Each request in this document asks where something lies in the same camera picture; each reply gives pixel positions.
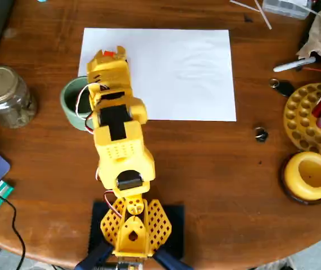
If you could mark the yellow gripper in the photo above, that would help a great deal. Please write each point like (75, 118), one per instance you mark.
(112, 67)

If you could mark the orange 3D-printed boat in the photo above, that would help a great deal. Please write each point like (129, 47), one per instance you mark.
(109, 53)

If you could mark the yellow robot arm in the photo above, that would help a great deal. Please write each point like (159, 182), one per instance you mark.
(124, 157)

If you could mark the green ribbed ceramic cup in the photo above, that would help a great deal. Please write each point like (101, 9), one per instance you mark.
(69, 111)

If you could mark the white paper sheet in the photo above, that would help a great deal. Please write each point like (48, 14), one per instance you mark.
(177, 76)

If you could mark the glass jar with gold lid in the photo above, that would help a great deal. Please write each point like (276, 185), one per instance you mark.
(1, 92)

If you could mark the thin white stick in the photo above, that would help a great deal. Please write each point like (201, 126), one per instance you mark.
(245, 5)

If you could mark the long white stick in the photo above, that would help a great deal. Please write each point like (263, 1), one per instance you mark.
(263, 14)

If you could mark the black key fob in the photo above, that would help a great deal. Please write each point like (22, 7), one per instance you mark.
(285, 88)

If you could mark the white marker pen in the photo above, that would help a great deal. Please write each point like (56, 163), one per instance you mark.
(290, 66)

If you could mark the clear plastic box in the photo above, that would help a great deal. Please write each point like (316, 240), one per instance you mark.
(284, 8)

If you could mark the black base mat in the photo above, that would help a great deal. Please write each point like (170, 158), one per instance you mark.
(177, 225)

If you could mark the yellow round holder tray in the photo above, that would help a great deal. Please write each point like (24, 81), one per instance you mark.
(298, 118)

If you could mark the blue clamp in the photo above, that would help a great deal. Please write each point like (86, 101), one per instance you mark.
(169, 261)
(93, 257)

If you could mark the yellow hollow candle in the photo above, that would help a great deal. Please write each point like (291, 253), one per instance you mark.
(293, 171)

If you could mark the yellow tape roll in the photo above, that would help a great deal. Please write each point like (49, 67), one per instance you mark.
(284, 185)

